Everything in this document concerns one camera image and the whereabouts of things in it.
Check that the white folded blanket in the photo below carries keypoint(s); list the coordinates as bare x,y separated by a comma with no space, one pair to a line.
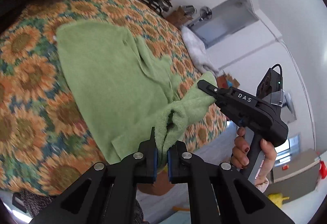
196,50

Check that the green towel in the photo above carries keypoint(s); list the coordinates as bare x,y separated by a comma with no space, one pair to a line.
107,73

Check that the brown cardboard box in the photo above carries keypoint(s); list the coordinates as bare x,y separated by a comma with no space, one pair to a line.
178,18

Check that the sunflower printed bed blanket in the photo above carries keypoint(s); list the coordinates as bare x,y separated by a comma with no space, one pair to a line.
25,86

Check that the small grey fan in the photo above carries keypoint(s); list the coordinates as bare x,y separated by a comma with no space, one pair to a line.
190,9

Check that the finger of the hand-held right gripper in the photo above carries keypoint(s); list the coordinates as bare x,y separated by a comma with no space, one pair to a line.
209,88

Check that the black standing fan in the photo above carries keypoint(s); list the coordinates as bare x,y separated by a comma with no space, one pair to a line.
205,13

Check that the person's right hand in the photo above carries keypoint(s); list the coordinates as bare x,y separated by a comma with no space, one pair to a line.
240,152

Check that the yellow bag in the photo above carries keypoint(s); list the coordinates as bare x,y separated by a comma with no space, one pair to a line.
277,198

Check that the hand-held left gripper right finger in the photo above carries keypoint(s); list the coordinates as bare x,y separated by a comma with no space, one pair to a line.
169,165

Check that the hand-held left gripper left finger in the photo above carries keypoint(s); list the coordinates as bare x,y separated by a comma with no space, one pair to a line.
154,162

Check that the grey metal cabinet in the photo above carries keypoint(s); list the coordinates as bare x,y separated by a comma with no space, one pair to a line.
296,170

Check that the open cardboard box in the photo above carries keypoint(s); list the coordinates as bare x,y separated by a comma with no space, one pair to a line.
224,81

